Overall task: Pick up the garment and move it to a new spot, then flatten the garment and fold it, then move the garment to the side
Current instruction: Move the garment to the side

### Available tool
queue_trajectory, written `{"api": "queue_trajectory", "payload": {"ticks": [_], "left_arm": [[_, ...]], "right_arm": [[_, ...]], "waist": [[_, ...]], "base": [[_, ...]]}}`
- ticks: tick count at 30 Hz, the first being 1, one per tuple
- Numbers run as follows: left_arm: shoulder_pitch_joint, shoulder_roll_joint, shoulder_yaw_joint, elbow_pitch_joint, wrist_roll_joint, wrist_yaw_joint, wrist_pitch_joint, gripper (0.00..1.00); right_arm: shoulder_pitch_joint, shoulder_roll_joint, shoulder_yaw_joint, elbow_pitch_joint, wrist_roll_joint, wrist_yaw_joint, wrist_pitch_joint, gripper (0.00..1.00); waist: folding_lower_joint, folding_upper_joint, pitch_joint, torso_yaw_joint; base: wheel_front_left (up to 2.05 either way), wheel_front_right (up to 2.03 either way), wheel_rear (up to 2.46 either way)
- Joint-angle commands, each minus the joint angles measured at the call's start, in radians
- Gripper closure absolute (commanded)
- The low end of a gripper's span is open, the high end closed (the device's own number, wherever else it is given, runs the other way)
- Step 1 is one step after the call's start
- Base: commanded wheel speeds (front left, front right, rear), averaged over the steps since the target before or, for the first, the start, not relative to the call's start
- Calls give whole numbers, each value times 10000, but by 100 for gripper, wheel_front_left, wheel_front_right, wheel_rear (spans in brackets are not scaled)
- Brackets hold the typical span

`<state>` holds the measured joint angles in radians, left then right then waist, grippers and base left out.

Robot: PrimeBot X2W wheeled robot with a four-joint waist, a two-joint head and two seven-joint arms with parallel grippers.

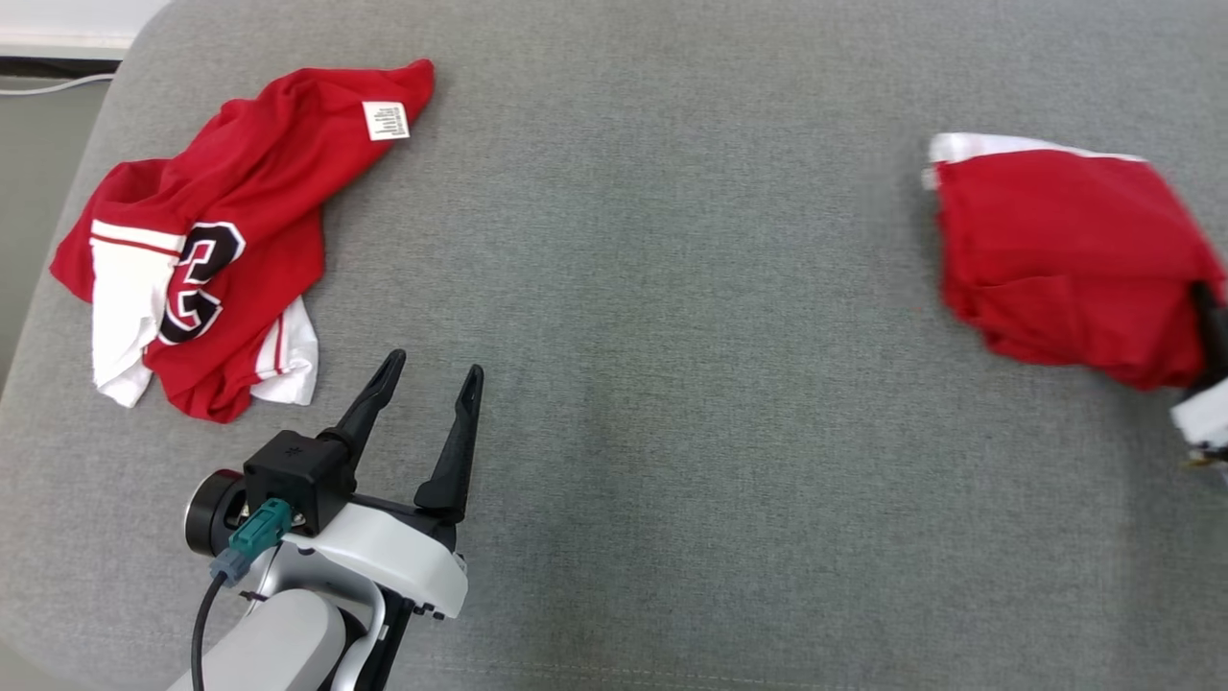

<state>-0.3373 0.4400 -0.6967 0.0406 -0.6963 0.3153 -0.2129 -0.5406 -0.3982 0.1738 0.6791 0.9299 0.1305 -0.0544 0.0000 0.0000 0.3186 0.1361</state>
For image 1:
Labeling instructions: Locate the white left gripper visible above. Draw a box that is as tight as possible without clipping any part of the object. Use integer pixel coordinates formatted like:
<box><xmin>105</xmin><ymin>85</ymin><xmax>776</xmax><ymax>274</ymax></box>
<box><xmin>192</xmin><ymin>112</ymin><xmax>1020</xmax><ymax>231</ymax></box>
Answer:
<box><xmin>280</xmin><ymin>349</ymin><xmax>485</xmax><ymax>621</ymax></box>

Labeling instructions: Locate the red jersey with white sleeves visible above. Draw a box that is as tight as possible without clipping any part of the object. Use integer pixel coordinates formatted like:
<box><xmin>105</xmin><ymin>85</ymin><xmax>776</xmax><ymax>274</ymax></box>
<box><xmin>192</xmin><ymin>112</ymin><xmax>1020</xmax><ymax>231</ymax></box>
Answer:
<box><xmin>50</xmin><ymin>60</ymin><xmax>436</xmax><ymax>424</ymax></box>

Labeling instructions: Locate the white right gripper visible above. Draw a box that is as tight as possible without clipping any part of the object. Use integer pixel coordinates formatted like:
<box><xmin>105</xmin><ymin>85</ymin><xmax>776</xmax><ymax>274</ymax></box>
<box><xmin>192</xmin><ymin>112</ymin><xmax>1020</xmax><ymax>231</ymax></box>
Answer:
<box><xmin>1169</xmin><ymin>280</ymin><xmax>1228</xmax><ymax>468</ymax></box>

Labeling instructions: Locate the white floor cable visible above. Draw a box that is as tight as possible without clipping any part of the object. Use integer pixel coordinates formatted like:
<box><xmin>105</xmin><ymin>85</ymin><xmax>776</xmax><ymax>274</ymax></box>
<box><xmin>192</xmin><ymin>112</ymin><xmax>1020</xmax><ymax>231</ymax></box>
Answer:
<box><xmin>0</xmin><ymin>72</ymin><xmax>116</xmax><ymax>97</ymax></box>

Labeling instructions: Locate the teal cable connector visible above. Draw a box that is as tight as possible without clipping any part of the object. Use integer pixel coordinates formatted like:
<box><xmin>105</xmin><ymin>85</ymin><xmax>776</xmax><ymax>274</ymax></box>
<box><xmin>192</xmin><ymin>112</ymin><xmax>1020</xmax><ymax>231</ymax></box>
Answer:
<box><xmin>209</xmin><ymin>497</ymin><xmax>293</xmax><ymax>587</ymax></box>

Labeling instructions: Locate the red shirt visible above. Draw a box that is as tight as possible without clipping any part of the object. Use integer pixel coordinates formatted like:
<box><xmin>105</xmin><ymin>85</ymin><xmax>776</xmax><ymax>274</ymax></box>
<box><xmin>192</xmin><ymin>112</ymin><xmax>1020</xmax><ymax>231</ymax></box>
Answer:
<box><xmin>923</xmin><ymin>132</ymin><xmax>1228</xmax><ymax>392</ymax></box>

